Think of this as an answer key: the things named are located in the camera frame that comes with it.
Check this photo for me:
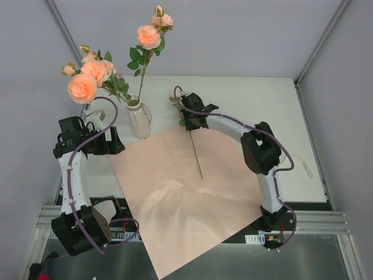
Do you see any white ribbed ceramic vase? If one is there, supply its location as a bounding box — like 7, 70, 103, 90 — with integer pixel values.
126, 95, 152, 139

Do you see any right aluminium frame post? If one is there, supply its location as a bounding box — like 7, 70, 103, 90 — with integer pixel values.
294, 0, 353, 89

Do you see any aluminium frame post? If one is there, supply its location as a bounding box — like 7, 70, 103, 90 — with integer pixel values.
294, 0, 353, 89
43, 0, 83, 67

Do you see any orange rose stem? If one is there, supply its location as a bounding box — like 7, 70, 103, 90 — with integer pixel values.
60, 61, 132, 106
79, 44, 139, 106
127, 5, 174, 99

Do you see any white cable duct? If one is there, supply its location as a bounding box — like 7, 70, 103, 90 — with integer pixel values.
48, 229, 141, 243
245, 234, 265, 245

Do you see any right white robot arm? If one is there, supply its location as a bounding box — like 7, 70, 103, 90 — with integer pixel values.
179, 93, 286, 232

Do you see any pink wrapping paper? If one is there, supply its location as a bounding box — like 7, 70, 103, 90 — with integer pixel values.
110, 127, 261, 279

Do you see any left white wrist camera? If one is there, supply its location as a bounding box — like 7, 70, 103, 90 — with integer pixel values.
85, 110, 105, 131

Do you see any left white cable duct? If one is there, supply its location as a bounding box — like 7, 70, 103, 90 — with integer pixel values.
48, 229, 141, 243

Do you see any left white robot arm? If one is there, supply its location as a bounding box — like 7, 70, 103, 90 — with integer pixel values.
51, 116, 125, 256

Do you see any aluminium front rail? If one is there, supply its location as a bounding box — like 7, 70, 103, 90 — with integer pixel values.
295, 211, 352, 235

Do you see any cream printed ribbon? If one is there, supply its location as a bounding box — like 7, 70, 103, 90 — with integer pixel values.
280, 155, 315, 179

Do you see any right white cable duct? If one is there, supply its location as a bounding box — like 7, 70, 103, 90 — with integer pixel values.
245, 234, 265, 245

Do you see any left aluminium frame post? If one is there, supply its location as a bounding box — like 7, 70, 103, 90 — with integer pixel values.
43, 0, 83, 67

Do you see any pale pink rose stem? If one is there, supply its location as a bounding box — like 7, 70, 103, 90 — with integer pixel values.
168, 97, 203, 179

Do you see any red black object corner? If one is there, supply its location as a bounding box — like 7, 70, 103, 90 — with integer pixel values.
28, 251, 59, 280

